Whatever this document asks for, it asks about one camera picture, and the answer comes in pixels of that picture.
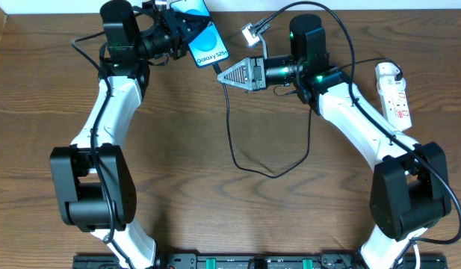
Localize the blue Galaxy smartphone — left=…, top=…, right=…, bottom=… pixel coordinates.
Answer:
left=170, top=0, right=229, bottom=68

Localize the black USB charging cable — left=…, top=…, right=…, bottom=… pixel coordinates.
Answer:
left=211, top=56, right=404, bottom=179

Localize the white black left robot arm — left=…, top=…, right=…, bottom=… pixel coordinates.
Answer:
left=50, top=1, right=212, bottom=268

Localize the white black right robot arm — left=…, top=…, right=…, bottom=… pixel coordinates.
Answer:
left=217, top=13, right=459, bottom=268

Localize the white USB charger plug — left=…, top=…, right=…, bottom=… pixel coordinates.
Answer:
left=375, top=62, right=406, bottom=96

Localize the white power strip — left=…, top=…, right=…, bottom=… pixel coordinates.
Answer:
left=380, top=91, right=412, bottom=131

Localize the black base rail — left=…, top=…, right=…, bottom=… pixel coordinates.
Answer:
left=71, top=253, right=449, bottom=269

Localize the white power strip cord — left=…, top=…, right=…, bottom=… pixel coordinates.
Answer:
left=412, top=242, right=422, bottom=269

